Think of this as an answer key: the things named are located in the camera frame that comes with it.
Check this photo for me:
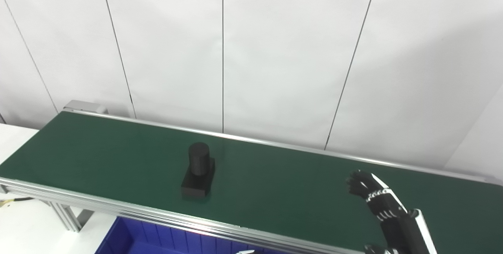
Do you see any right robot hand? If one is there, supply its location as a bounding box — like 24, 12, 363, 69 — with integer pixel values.
346, 170, 439, 254

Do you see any black cylinder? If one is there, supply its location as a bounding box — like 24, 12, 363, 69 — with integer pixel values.
181, 142, 216, 199

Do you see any green conveyor belt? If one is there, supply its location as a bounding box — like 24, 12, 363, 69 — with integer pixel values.
0, 101, 503, 254
0, 112, 503, 254

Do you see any blue plastic bin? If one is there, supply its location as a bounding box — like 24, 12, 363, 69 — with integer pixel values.
94, 217, 283, 254

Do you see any aluminium conveyor leg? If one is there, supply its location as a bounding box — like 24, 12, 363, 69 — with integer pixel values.
48, 202, 95, 233

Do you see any grey conveyor end housing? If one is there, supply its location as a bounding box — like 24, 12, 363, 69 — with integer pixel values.
64, 100, 108, 114

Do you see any yellow cable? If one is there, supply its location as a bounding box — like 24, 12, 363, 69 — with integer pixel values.
0, 197, 34, 208

